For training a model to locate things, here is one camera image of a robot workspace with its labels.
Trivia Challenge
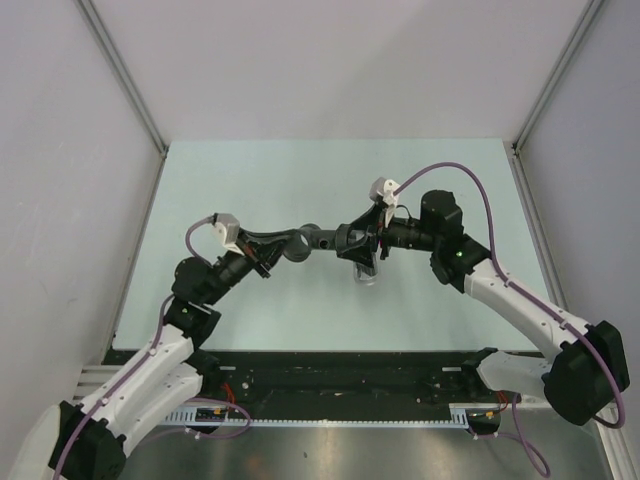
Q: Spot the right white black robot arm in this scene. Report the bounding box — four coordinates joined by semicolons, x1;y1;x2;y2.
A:
335;190;630;426

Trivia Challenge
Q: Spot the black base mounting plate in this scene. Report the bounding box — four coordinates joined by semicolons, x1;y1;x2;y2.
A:
102;349;524;436

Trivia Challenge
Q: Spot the clear plastic threaded connector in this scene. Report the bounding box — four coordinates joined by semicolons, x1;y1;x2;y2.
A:
350;234;379;286

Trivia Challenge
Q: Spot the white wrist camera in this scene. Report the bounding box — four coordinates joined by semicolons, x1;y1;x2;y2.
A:
212;213;242;255
369;177;400;207

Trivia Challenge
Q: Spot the left aluminium frame post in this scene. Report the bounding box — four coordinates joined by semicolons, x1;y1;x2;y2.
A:
74;0;169;158

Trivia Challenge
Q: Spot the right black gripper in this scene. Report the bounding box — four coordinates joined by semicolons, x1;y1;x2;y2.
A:
339;200;441;267

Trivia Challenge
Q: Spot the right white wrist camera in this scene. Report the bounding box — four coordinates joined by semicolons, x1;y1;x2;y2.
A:
369;177;400;207

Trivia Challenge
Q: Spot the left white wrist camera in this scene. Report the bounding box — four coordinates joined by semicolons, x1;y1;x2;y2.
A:
212;213;242;255

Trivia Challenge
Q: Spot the right aluminium frame post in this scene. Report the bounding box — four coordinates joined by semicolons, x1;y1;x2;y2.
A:
514;0;606;146

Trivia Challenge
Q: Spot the dark grey pipe fitting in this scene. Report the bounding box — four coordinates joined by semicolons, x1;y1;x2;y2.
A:
283;223;365;263

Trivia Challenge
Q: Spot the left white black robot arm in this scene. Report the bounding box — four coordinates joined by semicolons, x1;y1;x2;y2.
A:
46;218;308;479

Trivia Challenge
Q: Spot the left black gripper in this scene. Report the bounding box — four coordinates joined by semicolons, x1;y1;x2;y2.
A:
202;228;292;306

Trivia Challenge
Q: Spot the aluminium frame post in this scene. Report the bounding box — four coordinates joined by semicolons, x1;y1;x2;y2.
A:
74;0;169;158
514;0;606;146

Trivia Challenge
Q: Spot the white slotted cable duct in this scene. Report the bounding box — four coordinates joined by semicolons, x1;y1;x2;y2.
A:
159;403;481;430

